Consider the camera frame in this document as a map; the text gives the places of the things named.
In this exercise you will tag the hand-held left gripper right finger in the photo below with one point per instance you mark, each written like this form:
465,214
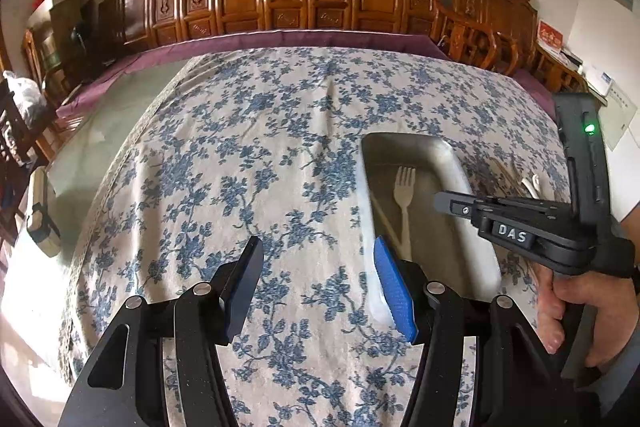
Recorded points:
395,292

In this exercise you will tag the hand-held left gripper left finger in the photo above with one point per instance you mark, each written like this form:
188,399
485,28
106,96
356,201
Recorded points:
241,287

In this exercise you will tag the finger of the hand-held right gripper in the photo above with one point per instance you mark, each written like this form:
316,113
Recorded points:
530,239
500,204

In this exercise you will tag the brown wooden chopstick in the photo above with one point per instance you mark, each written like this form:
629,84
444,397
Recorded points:
507,174

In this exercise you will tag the white plastic spoon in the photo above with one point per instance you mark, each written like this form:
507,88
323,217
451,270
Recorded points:
531,187

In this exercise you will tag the metal tray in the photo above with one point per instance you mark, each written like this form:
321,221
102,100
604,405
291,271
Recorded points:
450,247

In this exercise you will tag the pale chopstick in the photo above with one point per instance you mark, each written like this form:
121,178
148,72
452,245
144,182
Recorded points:
387,222

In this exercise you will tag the white plastic fork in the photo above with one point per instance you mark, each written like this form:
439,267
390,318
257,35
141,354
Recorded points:
405,197

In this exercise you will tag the person's right hand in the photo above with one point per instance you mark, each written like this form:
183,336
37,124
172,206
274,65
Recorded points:
575,302

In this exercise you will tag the wooden side cabinet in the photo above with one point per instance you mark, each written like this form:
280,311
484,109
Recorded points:
557,69

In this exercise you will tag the blue floral tablecloth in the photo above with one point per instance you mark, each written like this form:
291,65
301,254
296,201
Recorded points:
240,157

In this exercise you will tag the red card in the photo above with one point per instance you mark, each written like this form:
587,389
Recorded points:
550,36

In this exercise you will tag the carved wooden armchair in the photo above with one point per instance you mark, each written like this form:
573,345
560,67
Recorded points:
492,12

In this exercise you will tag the white and black device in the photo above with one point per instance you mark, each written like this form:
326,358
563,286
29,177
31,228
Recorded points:
42,217

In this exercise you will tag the dark wooden side chair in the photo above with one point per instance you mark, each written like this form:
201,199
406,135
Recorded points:
17,157

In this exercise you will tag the clear plastic bag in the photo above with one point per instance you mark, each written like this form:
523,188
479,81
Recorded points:
25,97

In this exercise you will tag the dark wooden cabinet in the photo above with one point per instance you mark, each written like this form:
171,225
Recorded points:
75,37

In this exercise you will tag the white wall paper sheet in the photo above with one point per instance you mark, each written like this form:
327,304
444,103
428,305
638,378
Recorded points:
620,117

